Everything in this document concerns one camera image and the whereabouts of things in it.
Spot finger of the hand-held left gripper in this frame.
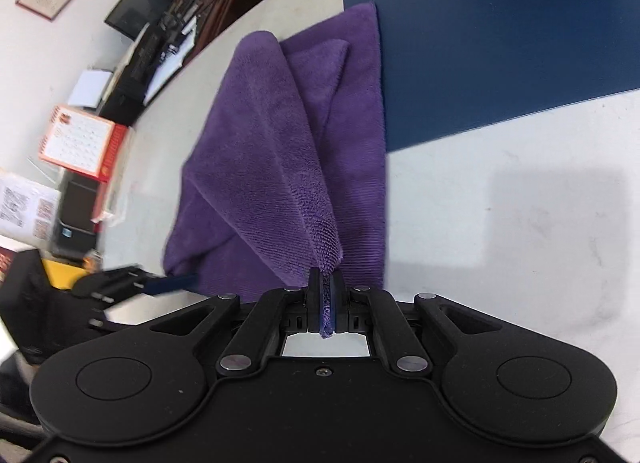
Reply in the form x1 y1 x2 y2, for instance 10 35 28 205
72 265 201 302

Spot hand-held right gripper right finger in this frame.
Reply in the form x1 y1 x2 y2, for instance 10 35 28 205
331 268 502 377

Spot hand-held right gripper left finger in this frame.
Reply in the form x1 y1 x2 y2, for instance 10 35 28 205
150 268 325 376

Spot purple towel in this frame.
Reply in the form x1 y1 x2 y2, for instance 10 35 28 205
164 2 388 339

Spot yellow box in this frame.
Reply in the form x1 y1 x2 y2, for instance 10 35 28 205
42 257 98 291

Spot black machine with blue display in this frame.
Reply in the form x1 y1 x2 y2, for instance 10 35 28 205
51 177 103 264

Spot red white desk calendar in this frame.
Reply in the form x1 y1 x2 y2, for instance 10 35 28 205
39 104 130 184

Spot white notepad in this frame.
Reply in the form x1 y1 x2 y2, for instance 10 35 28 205
67 69 115 110

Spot black printer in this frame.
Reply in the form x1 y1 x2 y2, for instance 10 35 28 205
100 23 168 126

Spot white papers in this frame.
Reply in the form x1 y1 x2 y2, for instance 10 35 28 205
142 18 196 106

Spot black monitor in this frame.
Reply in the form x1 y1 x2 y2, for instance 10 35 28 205
104 0 176 41

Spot blue table mat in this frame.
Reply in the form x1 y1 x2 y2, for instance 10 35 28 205
339 0 640 154

